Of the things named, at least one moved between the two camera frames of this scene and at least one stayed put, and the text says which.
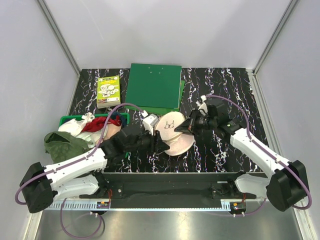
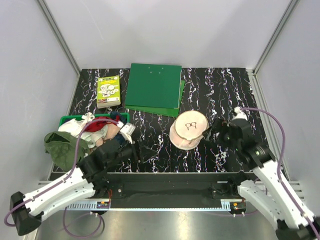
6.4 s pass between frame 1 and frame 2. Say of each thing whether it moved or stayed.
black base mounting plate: stayed
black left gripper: moved
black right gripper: moved
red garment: stayed
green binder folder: stayed
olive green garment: stayed
